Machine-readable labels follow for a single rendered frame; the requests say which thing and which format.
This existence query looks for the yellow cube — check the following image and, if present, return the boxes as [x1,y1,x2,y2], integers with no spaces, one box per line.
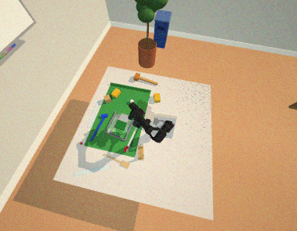
[111,88,121,99]
[154,93,161,103]

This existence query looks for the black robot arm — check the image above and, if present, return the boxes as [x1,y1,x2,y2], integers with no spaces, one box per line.
[129,102,175,143]

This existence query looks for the green flat mat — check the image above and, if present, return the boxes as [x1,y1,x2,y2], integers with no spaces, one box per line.
[84,85,150,157]

